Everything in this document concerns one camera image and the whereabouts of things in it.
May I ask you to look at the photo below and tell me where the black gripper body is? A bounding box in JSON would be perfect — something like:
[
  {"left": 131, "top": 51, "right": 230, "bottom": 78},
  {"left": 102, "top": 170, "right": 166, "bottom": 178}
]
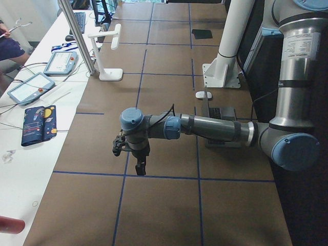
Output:
[{"left": 132, "top": 146, "right": 150, "bottom": 162}]

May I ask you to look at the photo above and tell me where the white computer mouse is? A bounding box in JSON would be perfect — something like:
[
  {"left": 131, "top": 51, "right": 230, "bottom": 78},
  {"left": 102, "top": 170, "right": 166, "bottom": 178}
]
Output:
[{"left": 195, "top": 91, "right": 213, "bottom": 99}]

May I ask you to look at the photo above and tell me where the black mouse pad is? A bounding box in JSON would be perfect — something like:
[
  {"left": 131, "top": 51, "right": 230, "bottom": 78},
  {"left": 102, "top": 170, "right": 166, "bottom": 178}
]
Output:
[{"left": 192, "top": 29, "right": 213, "bottom": 39}]

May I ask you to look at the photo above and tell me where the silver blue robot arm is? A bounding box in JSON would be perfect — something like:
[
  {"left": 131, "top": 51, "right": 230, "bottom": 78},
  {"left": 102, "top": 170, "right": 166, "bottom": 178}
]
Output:
[{"left": 113, "top": 1, "right": 327, "bottom": 175}]

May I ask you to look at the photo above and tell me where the white desk lamp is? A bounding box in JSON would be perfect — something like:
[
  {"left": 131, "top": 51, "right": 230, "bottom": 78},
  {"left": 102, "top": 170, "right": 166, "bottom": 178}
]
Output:
[{"left": 88, "top": 24, "right": 123, "bottom": 81}]

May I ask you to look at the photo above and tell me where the black background mouse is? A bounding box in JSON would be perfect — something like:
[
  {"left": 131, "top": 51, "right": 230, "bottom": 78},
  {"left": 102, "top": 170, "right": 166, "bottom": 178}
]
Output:
[{"left": 65, "top": 35, "right": 75, "bottom": 42}]

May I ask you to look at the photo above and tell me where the blue space pattern pouch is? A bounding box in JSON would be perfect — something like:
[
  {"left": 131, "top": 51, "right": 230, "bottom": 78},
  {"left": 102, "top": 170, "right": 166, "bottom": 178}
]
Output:
[{"left": 21, "top": 105, "right": 57, "bottom": 147}]

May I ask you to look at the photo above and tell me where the white side table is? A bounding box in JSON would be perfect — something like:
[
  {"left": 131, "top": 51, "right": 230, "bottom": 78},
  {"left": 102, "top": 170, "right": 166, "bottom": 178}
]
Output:
[{"left": 1, "top": 14, "right": 89, "bottom": 245}]

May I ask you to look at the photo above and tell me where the far teach pendant tablet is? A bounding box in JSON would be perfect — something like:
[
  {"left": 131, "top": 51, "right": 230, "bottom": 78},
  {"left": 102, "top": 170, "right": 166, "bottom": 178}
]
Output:
[{"left": 43, "top": 51, "right": 77, "bottom": 76}]

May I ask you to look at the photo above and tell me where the teach pendant tablet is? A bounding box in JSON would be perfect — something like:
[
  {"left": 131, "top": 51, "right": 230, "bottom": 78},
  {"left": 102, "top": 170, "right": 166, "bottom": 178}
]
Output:
[
  {"left": 7, "top": 72, "right": 55, "bottom": 106},
  {"left": 43, "top": 51, "right": 77, "bottom": 76}
]

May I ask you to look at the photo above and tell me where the near teach pendant tablet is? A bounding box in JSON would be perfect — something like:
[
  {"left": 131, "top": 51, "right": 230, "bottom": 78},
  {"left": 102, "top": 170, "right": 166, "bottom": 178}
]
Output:
[{"left": 7, "top": 72, "right": 55, "bottom": 106}]

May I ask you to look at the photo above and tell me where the red cylinder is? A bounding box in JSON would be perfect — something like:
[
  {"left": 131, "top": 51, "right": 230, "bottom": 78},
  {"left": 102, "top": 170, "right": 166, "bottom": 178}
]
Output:
[{"left": 0, "top": 216, "right": 25, "bottom": 234}]

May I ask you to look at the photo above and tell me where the black keyboard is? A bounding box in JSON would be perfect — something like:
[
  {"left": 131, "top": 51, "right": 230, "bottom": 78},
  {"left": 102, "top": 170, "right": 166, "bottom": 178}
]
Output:
[{"left": 74, "top": 12, "right": 86, "bottom": 34}]

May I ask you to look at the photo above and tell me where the seated person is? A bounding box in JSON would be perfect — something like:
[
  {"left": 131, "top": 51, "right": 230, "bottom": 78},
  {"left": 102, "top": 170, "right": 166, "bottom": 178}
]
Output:
[{"left": 1, "top": 20, "right": 30, "bottom": 66}]

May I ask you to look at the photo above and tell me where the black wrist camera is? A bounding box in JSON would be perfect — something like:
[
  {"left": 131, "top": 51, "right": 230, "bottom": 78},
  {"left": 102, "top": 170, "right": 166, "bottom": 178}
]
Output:
[{"left": 112, "top": 135, "right": 126, "bottom": 157}]

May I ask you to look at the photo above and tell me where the white camera mast with base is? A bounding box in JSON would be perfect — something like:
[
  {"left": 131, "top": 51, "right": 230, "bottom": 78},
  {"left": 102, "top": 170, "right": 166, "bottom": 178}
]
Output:
[{"left": 202, "top": 0, "right": 255, "bottom": 88}]

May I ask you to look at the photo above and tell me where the aluminium frame post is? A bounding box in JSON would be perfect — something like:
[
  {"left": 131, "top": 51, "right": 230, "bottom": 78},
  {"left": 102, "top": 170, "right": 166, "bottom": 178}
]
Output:
[{"left": 58, "top": 0, "right": 95, "bottom": 75}]

